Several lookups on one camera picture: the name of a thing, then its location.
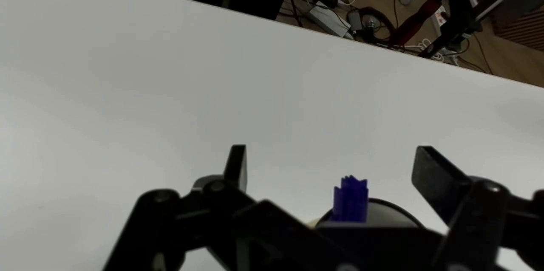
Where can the grey power brick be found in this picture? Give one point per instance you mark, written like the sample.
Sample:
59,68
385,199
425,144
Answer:
329,19

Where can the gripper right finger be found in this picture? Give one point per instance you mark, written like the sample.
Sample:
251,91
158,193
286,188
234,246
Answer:
476,211

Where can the red bar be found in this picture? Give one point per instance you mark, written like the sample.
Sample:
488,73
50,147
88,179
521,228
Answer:
418,19

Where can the blue marker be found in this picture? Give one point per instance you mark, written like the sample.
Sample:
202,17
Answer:
350,201

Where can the black power brick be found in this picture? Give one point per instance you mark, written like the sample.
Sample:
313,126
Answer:
356,19

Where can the white cup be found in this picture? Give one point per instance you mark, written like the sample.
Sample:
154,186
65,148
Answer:
389,213

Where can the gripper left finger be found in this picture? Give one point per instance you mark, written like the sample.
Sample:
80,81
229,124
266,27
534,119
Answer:
221,213

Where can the white power strip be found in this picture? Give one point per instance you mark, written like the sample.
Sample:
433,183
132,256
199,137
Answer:
440,15

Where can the black stand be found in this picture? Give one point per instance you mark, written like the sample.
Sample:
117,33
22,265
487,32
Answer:
461,16

